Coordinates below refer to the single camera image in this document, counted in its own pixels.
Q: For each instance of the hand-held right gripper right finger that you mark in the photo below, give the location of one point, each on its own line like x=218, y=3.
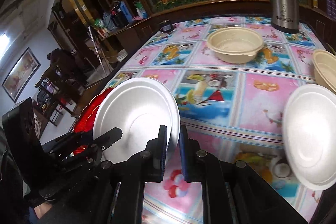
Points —
x=185, y=158

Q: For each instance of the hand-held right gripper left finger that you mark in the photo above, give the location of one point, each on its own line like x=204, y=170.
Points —
x=163, y=150

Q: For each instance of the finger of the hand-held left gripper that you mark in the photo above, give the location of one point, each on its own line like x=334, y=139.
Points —
x=110, y=138
x=65, y=139

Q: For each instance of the red ribbed glass plate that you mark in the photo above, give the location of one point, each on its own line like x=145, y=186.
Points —
x=88, y=116

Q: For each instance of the white foam plate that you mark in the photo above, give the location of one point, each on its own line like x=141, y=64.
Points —
x=312, y=134
x=136, y=113

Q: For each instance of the beige plastic bowl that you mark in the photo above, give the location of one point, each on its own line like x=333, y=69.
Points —
x=325, y=69
x=233, y=43

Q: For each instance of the printed fruit tablecloth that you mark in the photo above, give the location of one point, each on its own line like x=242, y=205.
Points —
x=236, y=108

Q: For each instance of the ceiling light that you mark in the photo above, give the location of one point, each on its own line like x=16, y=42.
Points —
x=3, y=41

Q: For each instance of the pale blue jug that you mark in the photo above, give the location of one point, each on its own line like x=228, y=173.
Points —
x=108, y=21

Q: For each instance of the low wooden cabinet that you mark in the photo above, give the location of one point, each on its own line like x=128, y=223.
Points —
x=147, y=27

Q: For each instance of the pink cloth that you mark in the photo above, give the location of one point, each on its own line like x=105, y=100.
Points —
x=137, y=18

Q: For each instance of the small black jar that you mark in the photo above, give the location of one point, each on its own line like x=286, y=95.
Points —
x=166, y=26

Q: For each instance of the blue container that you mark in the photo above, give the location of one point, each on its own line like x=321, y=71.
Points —
x=124, y=12

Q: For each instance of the green-capped bottle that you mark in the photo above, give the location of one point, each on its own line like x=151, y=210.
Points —
x=139, y=11

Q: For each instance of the framed wall picture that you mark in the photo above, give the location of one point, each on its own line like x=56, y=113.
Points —
x=21, y=74

